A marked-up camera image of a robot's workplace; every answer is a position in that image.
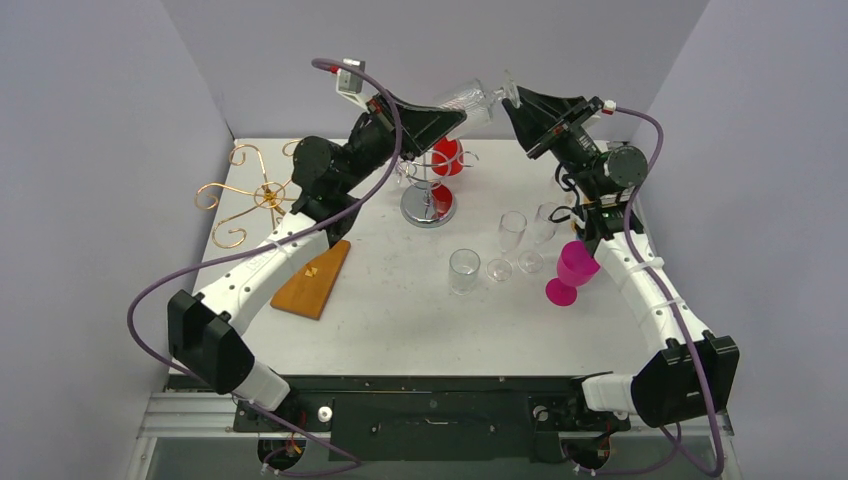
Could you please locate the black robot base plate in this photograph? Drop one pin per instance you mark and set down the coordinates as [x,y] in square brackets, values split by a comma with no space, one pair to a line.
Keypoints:
[542,418]

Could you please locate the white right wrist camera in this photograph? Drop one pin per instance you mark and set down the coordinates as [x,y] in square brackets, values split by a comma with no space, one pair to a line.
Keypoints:
[607,107]

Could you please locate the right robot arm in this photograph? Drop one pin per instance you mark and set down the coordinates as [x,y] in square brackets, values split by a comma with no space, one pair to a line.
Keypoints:
[692,371]

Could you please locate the clear champagne flute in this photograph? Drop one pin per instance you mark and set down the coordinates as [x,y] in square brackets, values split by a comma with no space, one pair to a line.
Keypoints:
[511,229]

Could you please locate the clear glass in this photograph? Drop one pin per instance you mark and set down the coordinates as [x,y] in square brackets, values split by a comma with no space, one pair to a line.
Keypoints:
[478,103]
[543,230]

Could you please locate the pink wine glass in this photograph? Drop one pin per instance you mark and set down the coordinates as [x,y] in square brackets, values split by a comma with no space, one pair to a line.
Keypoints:
[575,267]

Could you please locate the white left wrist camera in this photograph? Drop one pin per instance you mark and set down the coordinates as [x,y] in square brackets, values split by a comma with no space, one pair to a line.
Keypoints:
[350,87]

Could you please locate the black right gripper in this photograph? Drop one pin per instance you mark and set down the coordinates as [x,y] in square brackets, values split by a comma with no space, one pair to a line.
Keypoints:
[564,127]

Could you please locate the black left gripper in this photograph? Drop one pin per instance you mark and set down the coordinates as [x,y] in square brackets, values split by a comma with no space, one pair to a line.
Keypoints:
[421,128]

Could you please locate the silver wire glass rack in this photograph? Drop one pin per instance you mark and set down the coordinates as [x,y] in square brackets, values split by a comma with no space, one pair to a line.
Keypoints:
[416,202]

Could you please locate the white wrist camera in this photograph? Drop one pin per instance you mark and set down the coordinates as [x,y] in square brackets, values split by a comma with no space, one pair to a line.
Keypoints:
[350,87]
[607,107]

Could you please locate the red wine glass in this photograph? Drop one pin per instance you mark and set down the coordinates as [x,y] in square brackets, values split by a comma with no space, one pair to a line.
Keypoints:
[447,161]

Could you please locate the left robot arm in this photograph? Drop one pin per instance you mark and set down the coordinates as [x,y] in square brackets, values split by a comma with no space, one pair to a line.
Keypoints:
[206,328]

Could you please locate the clear etched goblet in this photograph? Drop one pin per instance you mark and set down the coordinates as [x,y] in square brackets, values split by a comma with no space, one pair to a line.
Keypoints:
[464,266]

